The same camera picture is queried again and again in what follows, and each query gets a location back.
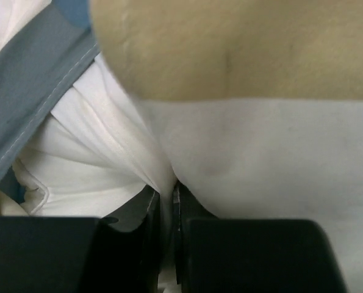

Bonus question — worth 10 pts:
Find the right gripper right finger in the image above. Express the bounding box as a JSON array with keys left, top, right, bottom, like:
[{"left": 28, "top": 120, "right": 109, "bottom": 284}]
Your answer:
[{"left": 173, "top": 184, "right": 347, "bottom": 293}]

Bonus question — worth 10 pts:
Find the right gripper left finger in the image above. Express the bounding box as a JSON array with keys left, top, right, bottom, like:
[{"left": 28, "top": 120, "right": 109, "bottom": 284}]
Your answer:
[{"left": 0, "top": 186, "right": 160, "bottom": 292}]

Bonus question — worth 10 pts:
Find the white pillow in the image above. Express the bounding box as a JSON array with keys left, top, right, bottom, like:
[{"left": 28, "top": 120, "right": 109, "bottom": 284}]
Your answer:
[{"left": 0, "top": 0, "right": 178, "bottom": 293}]

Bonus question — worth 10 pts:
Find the blue beige white checked pillowcase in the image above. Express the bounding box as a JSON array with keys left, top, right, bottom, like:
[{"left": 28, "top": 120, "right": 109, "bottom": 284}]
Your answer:
[{"left": 0, "top": 0, "right": 363, "bottom": 293}]

